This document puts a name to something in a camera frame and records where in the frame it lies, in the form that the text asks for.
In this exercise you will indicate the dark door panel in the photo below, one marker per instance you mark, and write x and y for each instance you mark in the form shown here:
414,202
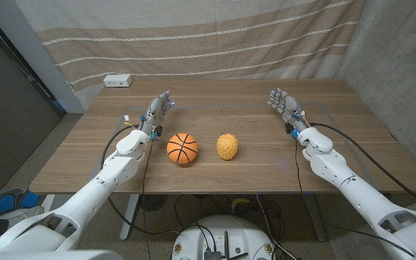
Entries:
5,108

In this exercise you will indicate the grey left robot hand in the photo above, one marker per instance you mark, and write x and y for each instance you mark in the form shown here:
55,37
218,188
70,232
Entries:
155,112

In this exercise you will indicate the orange toy basketball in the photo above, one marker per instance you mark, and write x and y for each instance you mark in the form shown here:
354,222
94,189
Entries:
190,157

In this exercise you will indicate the white power strip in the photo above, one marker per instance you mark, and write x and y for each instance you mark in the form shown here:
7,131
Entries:
117,80

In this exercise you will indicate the grey sneaker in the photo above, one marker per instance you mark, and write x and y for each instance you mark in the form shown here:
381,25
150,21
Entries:
27,213

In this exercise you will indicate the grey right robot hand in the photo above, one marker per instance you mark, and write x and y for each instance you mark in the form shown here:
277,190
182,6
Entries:
287,106

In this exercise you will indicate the yellow banana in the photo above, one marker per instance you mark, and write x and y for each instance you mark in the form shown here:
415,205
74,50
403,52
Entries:
238,201

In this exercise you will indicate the white table leg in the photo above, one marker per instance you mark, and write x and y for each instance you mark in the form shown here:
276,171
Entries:
128,220

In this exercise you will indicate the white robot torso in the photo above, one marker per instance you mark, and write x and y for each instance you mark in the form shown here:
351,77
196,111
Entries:
49,256

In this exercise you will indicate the grey table leg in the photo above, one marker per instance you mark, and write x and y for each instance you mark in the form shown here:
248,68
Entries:
316,224

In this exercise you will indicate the round black fan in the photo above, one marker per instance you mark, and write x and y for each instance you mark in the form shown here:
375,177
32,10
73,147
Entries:
152,202

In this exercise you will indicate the beige striped curtain backdrop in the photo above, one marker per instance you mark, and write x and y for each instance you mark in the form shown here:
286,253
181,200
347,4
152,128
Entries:
193,36

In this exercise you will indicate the yellow bumpy toy fruit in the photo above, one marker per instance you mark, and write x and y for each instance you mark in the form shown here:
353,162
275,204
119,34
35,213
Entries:
226,146

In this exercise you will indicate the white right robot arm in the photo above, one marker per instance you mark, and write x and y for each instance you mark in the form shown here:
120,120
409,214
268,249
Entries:
356,187

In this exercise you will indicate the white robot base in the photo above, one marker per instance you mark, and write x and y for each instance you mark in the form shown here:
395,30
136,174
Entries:
237,231

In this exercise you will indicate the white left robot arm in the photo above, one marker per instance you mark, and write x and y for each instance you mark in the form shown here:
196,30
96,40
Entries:
96,187

